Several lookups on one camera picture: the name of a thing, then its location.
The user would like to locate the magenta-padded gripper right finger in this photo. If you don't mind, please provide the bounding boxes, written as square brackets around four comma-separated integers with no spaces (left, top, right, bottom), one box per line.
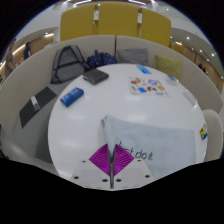
[112,144,154,190]

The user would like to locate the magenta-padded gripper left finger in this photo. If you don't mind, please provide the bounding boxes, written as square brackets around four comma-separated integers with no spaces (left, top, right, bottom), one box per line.
[70,143,113,190]

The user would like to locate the light blue printed towel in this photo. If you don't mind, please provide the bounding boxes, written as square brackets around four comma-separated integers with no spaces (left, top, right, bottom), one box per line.
[100,114,197,181]

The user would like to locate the blue rectangular box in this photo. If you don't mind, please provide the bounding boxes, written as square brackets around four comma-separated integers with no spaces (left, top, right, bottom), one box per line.
[59,87,85,108]

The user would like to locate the colourful sticker sheet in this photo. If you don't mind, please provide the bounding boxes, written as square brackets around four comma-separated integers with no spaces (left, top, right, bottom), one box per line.
[128,76,168,97]

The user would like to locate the dark grey wallet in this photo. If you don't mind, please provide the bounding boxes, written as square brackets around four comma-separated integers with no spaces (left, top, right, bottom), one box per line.
[82,68,110,86]

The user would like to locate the black laptop sleeve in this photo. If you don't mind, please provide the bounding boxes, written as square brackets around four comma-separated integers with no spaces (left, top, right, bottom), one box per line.
[19,86,58,129]

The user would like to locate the yellow blue toy figure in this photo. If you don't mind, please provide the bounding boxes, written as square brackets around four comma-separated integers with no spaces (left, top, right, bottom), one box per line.
[199,123,209,140]

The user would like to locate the small white device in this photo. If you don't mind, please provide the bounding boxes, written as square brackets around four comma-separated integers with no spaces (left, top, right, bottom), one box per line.
[29,95,42,112]

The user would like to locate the flat white box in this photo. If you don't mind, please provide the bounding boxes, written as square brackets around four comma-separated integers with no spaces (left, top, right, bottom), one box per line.
[182,90,198,107]

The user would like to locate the blue card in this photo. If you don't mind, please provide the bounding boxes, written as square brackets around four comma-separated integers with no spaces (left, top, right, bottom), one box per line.
[136,64,153,75]

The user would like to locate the small blue white packet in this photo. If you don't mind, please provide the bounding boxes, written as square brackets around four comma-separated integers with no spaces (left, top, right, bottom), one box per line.
[165,75,179,85]

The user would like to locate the white armchair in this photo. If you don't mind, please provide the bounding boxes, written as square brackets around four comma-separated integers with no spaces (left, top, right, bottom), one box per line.
[201,108,224,161]

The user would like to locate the dark blue patterned bag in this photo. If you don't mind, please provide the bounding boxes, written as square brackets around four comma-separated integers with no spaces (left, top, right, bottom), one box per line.
[87,49,118,69]

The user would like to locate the grey backpack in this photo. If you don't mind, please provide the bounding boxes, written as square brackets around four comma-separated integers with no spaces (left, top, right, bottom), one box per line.
[50,44,91,84]

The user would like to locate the grey cushion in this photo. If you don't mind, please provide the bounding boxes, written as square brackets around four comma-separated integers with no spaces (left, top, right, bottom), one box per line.
[116,48,150,67]

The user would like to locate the yellow-green cushion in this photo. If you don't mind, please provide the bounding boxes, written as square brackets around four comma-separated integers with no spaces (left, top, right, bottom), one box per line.
[155,54,183,82]

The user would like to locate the beige curved sofa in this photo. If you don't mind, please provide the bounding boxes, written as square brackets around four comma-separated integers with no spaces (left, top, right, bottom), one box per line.
[0,34,224,161]

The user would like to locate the person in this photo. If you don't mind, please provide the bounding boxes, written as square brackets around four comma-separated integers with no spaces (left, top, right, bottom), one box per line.
[22,41,33,61]
[4,39,17,78]

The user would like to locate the yellow partition panel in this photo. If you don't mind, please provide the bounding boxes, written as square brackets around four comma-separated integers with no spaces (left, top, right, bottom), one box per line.
[139,8,172,48]
[97,2,140,38]
[59,3,100,42]

